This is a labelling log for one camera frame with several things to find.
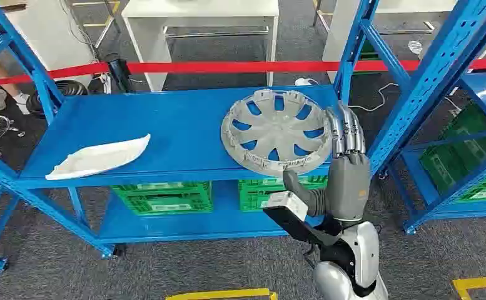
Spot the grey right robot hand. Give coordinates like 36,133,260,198
283,101,372,223

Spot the silver plastic wheel hubcap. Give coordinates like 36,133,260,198
220,87,334,178

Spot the white table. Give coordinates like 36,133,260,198
121,0,280,93
322,0,459,84

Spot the red barrier belt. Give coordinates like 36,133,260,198
0,57,486,89

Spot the large blue metal shelf rack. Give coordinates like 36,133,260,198
0,0,486,259

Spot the white curved plastic panel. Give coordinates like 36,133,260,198
44,133,151,181

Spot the black round stanchion base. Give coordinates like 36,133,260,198
26,79,89,119

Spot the white cabinet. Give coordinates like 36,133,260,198
0,0,98,89

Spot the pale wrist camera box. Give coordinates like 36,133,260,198
261,191,308,223

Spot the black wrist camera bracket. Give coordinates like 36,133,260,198
262,206,341,248

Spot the white cable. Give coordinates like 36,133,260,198
347,82,399,113

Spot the black stanchion post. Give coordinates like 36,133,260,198
103,52,135,94

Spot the metal frame with yellow tape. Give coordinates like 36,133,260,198
71,0,122,49

